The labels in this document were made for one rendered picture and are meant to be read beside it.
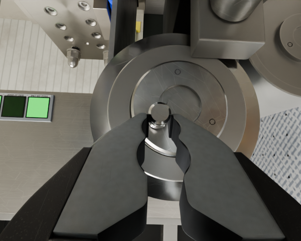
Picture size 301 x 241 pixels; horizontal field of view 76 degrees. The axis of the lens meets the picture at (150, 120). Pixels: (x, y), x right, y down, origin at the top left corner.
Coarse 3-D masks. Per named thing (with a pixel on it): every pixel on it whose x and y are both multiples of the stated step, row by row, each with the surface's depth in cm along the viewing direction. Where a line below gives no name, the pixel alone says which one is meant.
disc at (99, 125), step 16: (128, 48) 17; (144, 48) 17; (112, 64) 17; (224, 64) 17; (112, 80) 17; (240, 80) 17; (96, 96) 17; (256, 96) 17; (96, 112) 16; (256, 112) 17; (96, 128) 16; (256, 128) 17; (240, 144) 16; (160, 192) 16; (176, 192) 16
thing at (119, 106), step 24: (168, 48) 17; (120, 72) 16; (144, 72) 16; (216, 72) 16; (120, 96) 16; (240, 96) 16; (120, 120) 16; (240, 120) 16; (144, 168) 15; (168, 168) 15
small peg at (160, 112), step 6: (156, 102) 12; (162, 102) 12; (150, 108) 12; (156, 108) 12; (162, 108) 12; (168, 108) 12; (150, 114) 12; (156, 114) 12; (162, 114) 12; (168, 114) 12; (150, 120) 12; (156, 120) 12; (162, 120) 12; (168, 120) 12; (150, 126) 14; (156, 126) 13; (162, 126) 13
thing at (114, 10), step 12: (120, 0) 21; (132, 0) 34; (120, 12) 21; (132, 12) 35; (120, 24) 22; (132, 24) 36; (120, 36) 22; (132, 36) 37; (108, 48) 18; (120, 48) 22; (108, 60) 18
